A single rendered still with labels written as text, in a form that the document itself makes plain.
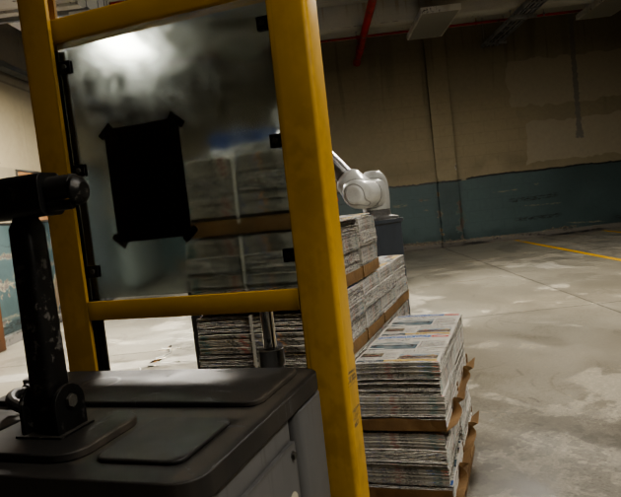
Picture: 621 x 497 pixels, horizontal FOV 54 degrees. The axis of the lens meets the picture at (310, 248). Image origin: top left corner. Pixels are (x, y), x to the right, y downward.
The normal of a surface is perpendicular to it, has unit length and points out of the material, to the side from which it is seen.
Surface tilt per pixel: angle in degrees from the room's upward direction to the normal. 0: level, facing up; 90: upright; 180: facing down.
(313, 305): 90
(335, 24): 90
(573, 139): 90
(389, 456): 90
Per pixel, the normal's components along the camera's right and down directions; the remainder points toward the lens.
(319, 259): -0.33, 0.11
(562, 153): -0.02, 0.07
